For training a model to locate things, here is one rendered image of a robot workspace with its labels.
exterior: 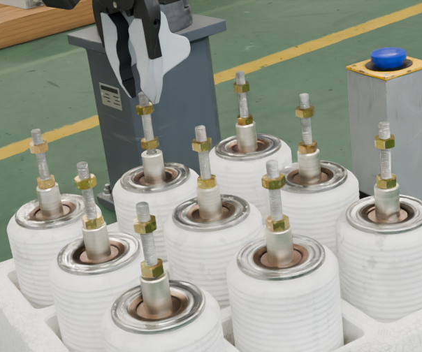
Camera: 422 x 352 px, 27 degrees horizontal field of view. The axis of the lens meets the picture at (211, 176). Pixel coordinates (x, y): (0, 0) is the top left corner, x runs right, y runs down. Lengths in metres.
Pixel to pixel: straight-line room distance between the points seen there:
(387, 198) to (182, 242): 0.19
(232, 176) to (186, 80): 0.43
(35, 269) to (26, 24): 1.95
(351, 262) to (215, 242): 0.12
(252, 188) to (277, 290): 0.26
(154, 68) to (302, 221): 0.21
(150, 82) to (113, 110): 0.52
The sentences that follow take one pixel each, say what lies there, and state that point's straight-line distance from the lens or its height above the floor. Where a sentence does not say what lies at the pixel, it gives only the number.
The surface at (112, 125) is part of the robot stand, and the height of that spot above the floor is 0.16.
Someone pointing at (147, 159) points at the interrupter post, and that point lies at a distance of 0.92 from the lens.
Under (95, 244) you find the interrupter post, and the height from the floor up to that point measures 0.27.
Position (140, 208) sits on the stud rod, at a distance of 0.66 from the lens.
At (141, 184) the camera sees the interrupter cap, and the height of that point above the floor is 0.25.
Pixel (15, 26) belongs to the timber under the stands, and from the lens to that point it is 2.78.
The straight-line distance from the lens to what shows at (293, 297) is 0.72.
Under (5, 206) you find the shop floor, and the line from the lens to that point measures 1.59.
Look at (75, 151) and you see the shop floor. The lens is 1.79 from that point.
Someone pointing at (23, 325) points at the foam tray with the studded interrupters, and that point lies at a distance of 0.86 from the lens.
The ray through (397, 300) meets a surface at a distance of 0.80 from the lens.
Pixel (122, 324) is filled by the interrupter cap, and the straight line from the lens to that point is 0.68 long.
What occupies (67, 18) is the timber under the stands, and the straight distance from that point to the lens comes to 2.85.
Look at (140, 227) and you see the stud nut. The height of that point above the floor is 0.33.
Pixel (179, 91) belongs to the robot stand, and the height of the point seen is 0.21.
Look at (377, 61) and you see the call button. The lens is 1.01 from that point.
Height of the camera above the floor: 0.61
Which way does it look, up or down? 23 degrees down
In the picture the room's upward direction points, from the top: 7 degrees counter-clockwise
